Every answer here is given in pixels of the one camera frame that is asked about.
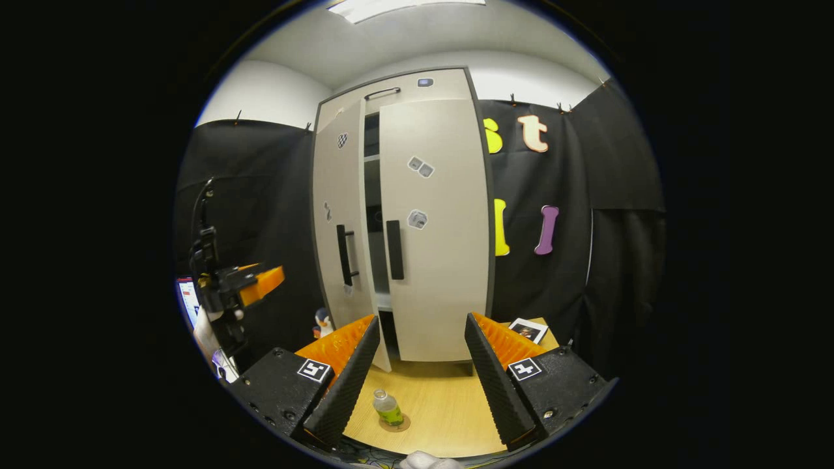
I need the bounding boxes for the computer monitor screen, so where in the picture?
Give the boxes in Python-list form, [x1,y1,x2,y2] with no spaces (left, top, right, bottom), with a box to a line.
[176,278,201,326]

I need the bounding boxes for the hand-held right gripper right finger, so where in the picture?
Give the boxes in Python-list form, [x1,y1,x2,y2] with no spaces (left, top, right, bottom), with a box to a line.
[465,311,618,451]

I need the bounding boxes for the cabinet door grey stickers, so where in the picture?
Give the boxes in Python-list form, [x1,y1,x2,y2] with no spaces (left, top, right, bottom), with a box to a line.
[379,98,491,363]

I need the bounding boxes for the green label plastic bottle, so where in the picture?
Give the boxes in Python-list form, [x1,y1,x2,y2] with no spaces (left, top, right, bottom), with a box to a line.
[373,389,405,427]

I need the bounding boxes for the black backdrop cloth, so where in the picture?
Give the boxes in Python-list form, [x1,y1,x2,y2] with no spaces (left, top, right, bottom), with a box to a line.
[173,78,667,382]

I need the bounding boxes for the cabinet door checkered sticker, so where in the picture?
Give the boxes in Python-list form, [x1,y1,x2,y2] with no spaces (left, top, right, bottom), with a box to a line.
[313,99,392,373]

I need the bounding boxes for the cabinet drawer black handle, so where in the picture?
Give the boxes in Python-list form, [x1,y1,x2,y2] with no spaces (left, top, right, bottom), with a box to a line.
[317,68,472,131]

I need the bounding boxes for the grey white cabinet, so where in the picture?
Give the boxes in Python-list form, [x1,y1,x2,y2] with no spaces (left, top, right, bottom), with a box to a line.
[311,66,496,375]

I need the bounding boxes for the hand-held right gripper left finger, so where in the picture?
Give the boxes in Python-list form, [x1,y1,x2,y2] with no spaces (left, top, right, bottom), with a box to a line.
[228,315,381,451]

